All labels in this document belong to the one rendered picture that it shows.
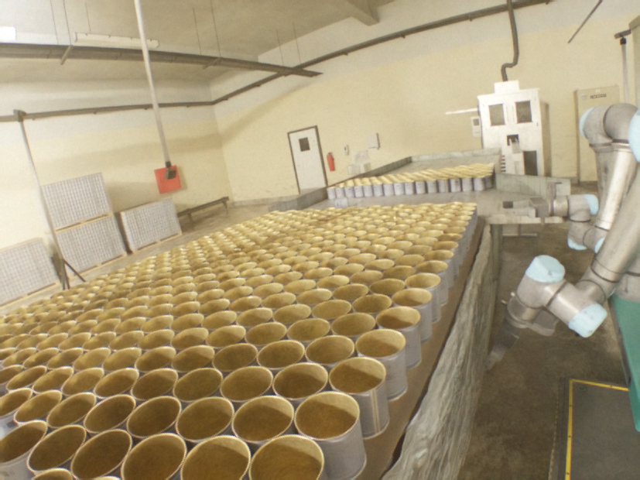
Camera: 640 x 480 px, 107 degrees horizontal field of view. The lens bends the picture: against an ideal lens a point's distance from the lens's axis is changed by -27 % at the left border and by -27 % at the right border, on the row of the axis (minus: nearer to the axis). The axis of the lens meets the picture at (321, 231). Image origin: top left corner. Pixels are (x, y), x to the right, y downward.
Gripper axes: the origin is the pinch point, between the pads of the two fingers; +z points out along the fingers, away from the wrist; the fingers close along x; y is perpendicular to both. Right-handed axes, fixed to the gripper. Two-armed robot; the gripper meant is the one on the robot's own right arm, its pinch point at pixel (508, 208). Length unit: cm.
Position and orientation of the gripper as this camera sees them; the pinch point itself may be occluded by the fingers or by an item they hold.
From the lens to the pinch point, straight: 125.6
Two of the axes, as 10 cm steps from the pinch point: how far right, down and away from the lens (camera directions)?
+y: 1.6, 9.6, 2.3
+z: -8.7, 0.3, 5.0
